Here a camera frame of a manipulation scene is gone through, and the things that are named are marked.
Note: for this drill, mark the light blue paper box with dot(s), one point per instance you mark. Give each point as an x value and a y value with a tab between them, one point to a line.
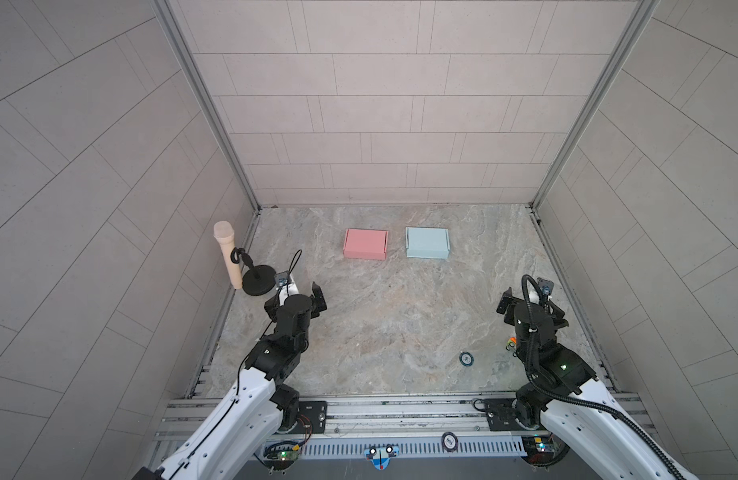
427	243

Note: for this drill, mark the blue sticker with eyes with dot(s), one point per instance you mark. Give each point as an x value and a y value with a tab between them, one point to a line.
380	456

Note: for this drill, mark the right green circuit board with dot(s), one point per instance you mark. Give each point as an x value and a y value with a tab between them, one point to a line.
539	449

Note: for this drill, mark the round black white badge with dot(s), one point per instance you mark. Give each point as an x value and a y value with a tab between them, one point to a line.
449	442

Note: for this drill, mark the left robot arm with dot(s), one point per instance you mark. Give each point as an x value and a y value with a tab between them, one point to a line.
257	405

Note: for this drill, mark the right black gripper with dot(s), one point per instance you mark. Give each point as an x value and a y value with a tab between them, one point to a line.
511	306

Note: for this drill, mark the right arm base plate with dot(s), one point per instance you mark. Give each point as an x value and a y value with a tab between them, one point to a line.
505	414

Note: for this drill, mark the orange green small toy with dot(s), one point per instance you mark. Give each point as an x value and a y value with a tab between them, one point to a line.
511	345

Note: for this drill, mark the left green circuit board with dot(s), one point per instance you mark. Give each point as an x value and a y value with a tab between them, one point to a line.
282	455

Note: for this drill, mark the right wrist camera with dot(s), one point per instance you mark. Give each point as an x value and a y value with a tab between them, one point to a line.
546	287

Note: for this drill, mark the black round microphone stand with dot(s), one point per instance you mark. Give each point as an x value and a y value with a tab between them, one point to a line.
258	279

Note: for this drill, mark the aluminium mounting rail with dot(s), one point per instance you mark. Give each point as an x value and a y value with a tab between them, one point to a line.
374	415

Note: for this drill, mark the pink paper box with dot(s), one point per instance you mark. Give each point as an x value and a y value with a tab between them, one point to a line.
365	244

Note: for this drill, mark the green circuit board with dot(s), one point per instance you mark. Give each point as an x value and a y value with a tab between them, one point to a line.
282	455
539	449

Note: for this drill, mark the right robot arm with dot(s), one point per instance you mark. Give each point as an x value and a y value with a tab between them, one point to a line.
565	397

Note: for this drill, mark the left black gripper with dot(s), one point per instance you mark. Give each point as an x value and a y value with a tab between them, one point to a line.
311	308

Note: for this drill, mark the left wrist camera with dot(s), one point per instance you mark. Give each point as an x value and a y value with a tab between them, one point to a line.
285	283

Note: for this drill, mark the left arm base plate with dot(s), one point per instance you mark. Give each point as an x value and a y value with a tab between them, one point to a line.
310	417

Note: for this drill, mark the blue poker chip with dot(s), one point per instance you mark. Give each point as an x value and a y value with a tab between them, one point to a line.
466	359

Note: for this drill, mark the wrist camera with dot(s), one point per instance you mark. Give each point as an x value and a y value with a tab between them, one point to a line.
285	283
546	287

